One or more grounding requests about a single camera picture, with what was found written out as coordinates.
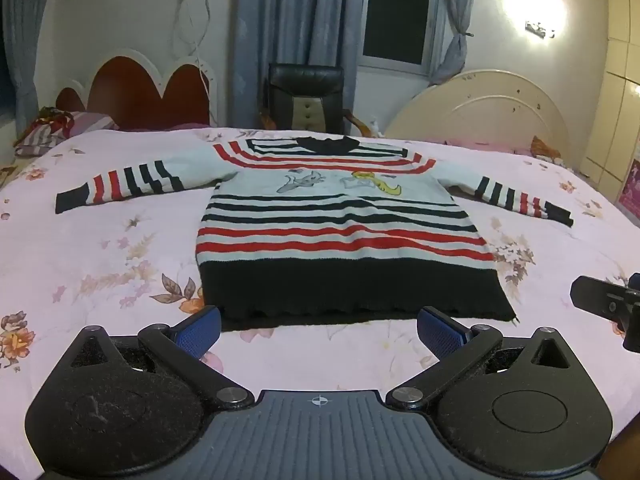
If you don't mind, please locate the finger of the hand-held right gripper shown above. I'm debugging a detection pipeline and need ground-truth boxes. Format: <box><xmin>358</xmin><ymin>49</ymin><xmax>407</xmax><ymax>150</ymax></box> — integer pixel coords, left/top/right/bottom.
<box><xmin>570</xmin><ymin>272</ymin><xmax>640</xmax><ymax>325</ymax></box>
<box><xmin>622</xmin><ymin>312</ymin><xmax>640</xmax><ymax>354</ymax></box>

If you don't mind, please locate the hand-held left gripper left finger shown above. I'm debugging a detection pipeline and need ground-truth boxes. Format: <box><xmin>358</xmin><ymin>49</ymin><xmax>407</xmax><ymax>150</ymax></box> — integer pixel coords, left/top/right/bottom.
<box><xmin>67</xmin><ymin>305</ymin><xmax>256</xmax><ymax>411</ymax></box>

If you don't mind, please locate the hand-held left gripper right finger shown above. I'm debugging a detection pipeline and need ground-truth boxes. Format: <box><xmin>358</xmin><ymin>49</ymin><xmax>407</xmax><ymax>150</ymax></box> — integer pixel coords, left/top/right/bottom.
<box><xmin>385</xmin><ymin>306</ymin><xmax>576</xmax><ymax>411</ymax></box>

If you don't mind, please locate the striped knit sweater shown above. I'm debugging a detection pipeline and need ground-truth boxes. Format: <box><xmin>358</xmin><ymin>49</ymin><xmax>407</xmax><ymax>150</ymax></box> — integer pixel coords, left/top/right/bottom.
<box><xmin>55</xmin><ymin>135</ymin><xmax>576</xmax><ymax>333</ymax></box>

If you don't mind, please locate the pink poster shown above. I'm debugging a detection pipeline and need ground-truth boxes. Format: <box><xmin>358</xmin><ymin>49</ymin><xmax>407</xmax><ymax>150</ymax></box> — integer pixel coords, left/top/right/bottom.
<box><xmin>616</xmin><ymin>157</ymin><xmax>640</xmax><ymax>220</ymax></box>

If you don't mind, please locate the pink floral bed sheet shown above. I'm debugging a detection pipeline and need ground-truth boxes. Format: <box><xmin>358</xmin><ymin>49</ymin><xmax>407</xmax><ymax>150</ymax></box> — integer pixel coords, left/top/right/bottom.
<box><xmin>0</xmin><ymin>125</ymin><xmax>640</xmax><ymax>480</ymax></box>

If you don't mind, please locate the orange patterned pillow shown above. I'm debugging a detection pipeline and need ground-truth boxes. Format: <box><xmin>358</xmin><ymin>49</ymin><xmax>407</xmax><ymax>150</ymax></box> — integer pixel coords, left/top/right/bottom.
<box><xmin>529</xmin><ymin>135</ymin><xmax>568</xmax><ymax>167</ymax></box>

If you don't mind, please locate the cream wardrobe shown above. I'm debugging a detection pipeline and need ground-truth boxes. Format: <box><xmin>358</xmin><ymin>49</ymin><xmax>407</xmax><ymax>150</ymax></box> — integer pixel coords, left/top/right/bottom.
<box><xmin>581</xmin><ymin>0</ymin><xmax>640</xmax><ymax>197</ymax></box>

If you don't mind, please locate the cream arched headboard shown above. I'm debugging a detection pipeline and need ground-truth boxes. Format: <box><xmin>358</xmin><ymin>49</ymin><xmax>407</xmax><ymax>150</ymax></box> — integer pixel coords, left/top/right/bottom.
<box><xmin>385</xmin><ymin>69</ymin><xmax>571</xmax><ymax>162</ymax></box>

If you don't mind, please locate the striped pink pillow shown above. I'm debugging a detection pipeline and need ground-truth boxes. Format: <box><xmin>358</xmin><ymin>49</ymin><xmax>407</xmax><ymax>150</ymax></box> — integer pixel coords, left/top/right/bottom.
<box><xmin>14</xmin><ymin>110</ymin><xmax>120</xmax><ymax>157</ymax></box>

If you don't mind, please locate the red scalloped headboard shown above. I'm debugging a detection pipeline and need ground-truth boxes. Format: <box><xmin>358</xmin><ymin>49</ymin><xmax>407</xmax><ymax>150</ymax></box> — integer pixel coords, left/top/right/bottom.
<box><xmin>52</xmin><ymin>49</ymin><xmax>218</xmax><ymax>132</ymax></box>

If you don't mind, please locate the black office chair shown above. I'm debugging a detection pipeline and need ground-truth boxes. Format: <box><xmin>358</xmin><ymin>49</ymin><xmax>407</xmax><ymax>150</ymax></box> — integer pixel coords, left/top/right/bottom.
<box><xmin>261</xmin><ymin>62</ymin><xmax>375</xmax><ymax>138</ymax></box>

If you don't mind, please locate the colourful patterned cloth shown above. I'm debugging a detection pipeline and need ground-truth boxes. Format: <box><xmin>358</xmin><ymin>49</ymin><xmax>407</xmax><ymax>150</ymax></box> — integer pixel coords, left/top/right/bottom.
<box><xmin>31</xmin><ymin>106</ymin><xmax>76</xmax><ymax>137</ymax></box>

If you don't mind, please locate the blue curtain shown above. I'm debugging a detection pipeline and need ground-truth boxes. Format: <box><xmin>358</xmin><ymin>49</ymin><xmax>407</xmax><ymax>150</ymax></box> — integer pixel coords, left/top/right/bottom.
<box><xmin>429</xmin><ymin>0</ymin><xmax>482</xmax><ymax>87</ymax></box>
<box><xmin>235</xmin><ymin>0</ymin><xmax>373</xmax><ymax>128</ymax></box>
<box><xmin>0</xmin><ymin>0</ymin><xmax>57</xmax><ymax>137</ymax></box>

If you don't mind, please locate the dark window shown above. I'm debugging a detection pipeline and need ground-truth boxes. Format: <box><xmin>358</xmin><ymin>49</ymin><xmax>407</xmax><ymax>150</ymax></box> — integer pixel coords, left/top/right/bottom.
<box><xmin>361</xmin><ymin>0</ymin><xmax>447</xmax><ymax>75</ymax></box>

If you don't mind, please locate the wall lamp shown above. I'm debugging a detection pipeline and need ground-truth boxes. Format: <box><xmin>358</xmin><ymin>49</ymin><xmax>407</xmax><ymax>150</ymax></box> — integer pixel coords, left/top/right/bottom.
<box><xmin>524</xmin><ymin>20</ymin><xmax>557</xmax><ymax>41</ymax></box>

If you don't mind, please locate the white hanging cable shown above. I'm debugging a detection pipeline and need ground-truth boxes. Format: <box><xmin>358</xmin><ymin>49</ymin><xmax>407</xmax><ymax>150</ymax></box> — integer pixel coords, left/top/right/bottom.
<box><xmin>172</xmin><ymin>0</ymin><xmax>215</xmax><ymax>98</ymax></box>

